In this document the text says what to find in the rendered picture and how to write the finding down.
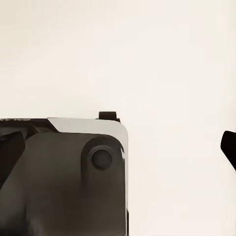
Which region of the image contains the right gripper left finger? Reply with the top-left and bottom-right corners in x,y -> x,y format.
0,131 -> 26,190

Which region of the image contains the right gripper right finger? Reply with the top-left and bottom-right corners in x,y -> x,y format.
220,131 -> 236,170

